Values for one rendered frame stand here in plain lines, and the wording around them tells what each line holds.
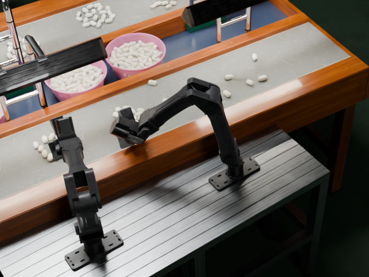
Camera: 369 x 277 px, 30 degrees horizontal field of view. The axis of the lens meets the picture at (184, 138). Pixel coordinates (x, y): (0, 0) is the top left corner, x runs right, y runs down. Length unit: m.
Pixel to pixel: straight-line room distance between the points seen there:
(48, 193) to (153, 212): 0.38
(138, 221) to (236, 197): 0.37
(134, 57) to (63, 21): 0.45
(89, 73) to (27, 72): 0.57
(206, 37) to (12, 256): 1.40
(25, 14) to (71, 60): 0.90
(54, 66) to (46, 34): 0.76
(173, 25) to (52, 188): 1.10
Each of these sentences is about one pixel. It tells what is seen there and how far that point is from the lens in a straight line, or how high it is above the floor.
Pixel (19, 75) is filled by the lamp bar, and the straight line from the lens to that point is 2.47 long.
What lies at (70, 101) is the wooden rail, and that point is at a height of 0.77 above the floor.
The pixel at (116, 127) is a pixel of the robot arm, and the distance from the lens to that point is 2.42.
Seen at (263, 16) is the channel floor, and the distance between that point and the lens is 3.37.
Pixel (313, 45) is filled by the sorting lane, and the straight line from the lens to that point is 3.10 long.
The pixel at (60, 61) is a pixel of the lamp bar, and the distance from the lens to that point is 2.50.
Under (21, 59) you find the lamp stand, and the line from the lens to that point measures 2.95.
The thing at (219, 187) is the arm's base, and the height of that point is 0.68.
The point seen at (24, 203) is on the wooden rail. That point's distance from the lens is 2.48.
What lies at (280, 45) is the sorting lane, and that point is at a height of 0.74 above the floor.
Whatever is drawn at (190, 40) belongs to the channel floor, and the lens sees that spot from 3.22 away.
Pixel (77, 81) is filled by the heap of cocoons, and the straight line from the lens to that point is 2.95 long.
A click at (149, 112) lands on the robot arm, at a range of 2.40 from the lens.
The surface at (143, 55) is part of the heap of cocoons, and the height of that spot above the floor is 0.74.
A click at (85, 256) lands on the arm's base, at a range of 2.39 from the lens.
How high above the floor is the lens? 2.59
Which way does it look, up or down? 45 degrees down
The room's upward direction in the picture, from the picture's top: 3 degrees counter-clockwise
